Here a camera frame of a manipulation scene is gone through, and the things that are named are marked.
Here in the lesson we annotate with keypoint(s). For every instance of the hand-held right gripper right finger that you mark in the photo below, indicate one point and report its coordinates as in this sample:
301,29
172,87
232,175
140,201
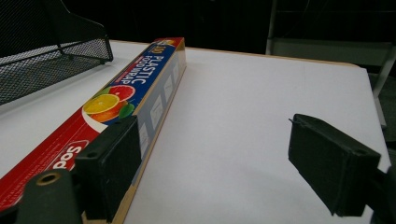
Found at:
330,161

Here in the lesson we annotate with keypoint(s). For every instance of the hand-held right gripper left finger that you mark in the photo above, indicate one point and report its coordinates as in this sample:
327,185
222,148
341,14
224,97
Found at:
107,169

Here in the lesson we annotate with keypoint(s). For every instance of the long food wrap box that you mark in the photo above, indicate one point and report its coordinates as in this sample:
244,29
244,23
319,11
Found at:
124,90

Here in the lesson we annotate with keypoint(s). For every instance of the black mesh metal tray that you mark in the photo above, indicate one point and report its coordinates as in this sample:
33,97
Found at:
46,49

